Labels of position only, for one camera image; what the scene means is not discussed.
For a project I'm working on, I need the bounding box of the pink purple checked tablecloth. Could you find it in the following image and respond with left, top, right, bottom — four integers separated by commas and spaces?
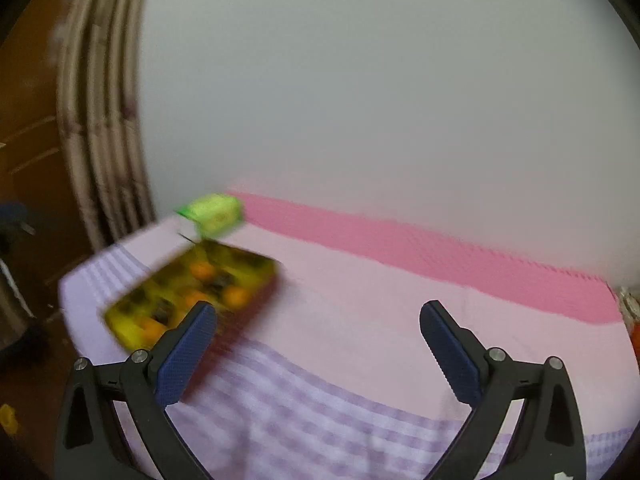
57, 220, 640, 480

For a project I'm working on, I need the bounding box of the pink foam mat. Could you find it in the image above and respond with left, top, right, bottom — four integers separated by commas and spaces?
227, 191, 623, 325

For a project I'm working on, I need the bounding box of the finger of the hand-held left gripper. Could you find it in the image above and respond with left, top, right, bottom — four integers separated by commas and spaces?
0, 201, 37, 237

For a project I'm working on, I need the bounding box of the patterned ceramic jar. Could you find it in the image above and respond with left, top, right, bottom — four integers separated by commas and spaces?
620, 287, 640, 321

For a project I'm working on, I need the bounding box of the beige floral curtain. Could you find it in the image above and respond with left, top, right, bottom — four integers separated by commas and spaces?
52, 0, 156, 256

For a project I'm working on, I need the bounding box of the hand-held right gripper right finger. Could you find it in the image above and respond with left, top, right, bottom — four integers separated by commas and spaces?
419, 300, 587, 480

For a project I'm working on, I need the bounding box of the green tissue pack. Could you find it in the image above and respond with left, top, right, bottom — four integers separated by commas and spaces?
175, 192, 246, 236

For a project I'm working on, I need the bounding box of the red tin box gold inside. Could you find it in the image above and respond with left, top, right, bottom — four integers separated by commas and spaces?
102, 240, 281, 356

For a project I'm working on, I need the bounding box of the brown wooden door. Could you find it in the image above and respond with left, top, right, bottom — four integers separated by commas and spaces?
0, 0, 96, 281

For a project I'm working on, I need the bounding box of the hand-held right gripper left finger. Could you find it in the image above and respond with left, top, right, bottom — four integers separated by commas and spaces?
54, 301, 218, 480

